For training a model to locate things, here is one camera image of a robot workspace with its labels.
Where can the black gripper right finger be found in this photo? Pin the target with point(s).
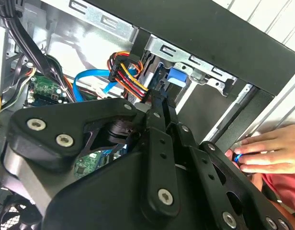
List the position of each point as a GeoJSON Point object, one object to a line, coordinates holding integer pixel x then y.
{"type": "Point", "coordinates": [205, 167]}

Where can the hard disk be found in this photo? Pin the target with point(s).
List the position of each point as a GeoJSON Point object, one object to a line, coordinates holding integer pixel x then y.
{"type": "Point", "coordinates": [177, 76]}

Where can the person's bare hand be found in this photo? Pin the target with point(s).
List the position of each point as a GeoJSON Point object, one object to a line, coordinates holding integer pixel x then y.
{"type": "Point", "coordinates": [276, 148]}

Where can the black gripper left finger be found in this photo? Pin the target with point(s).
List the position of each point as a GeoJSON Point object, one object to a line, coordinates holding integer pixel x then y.
{"type": "Point", "coordinates": [56, 115]}

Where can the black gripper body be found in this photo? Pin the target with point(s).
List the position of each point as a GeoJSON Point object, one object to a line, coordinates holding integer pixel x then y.
{"type": "Point", "coordinates": [109, 191]}

